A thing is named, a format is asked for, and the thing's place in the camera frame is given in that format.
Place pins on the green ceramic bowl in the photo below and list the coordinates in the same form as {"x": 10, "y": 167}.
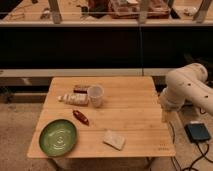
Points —
{"x": 58, "y": 138}

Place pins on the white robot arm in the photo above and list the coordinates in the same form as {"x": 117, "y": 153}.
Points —
{"x": 186, "y": 83}

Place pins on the brown tray on shelf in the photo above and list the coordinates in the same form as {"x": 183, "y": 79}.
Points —
{"x": 131, "y": 8}

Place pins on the long wooden shelf bench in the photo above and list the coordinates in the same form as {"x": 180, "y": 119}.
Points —
{"x": 95, "y": 13}

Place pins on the black pedal box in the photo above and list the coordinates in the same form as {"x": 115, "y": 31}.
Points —
{"x": 197, "y": 132}

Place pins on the translucent white ceramic cup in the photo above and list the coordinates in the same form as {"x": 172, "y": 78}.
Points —
{"x": 95, "y": 94}

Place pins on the wooden folding table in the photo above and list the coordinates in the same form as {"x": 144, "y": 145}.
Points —
{"x": 130, "y": 109}

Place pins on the white tube bottle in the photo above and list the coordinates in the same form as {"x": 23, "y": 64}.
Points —
{"x": 74, "y": 99}

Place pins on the white sponge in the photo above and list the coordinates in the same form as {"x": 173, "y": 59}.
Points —
{"x": 113, "y": 139}

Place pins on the red brown oblong toy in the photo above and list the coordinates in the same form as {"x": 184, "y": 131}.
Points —
{"x": 81, "y": 117}

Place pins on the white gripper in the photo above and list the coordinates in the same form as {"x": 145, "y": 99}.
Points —
{"x": 165, "y": 115}

